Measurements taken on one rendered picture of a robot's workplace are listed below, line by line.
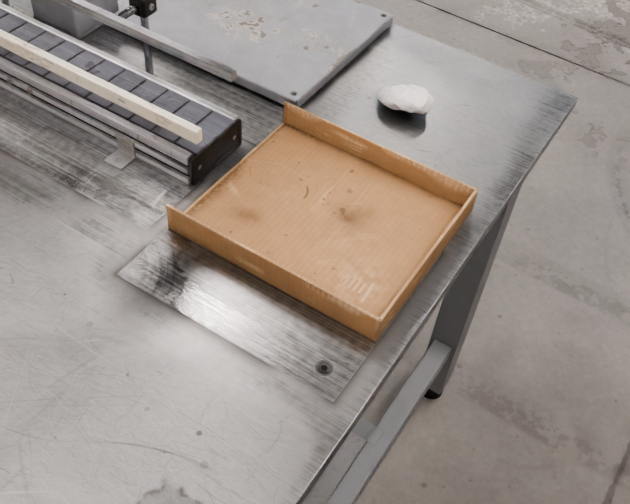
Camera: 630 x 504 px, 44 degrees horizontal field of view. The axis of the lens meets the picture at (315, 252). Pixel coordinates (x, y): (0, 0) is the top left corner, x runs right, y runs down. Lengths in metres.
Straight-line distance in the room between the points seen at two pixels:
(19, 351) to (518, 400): 1.28
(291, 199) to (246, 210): 0.06
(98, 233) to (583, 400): 1.31
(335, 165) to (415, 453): 0.87
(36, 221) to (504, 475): 1.17
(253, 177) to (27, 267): 0.31
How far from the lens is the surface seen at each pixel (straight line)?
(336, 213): 1.01
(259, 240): 0.97
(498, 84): 1.29
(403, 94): 1.17
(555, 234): 2.30
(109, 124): 1.09
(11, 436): 0.85
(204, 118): 1.07
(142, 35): 1.09
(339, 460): 1.49
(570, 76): 2.93
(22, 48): 1.17
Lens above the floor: 1.55
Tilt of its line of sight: 48 degrees down
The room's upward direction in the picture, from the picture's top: 6 degrees clockwise
